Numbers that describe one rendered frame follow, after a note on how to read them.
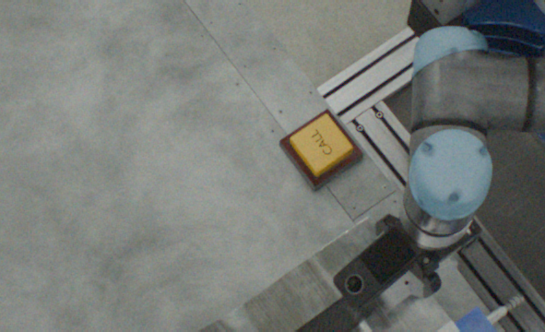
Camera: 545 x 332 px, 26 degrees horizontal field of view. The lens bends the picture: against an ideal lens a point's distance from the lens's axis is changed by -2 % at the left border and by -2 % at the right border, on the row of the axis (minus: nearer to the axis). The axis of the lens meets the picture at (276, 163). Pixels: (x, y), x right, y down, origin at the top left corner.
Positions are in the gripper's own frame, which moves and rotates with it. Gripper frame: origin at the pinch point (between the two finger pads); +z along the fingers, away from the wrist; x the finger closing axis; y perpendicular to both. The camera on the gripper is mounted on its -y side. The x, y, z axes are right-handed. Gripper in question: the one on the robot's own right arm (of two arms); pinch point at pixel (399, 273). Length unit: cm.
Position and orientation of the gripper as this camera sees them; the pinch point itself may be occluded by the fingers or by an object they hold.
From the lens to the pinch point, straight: 145.5
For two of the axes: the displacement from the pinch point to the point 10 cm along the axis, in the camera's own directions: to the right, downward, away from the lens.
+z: 0.0, 3.4, 9.4
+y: 8.1, -5.5, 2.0
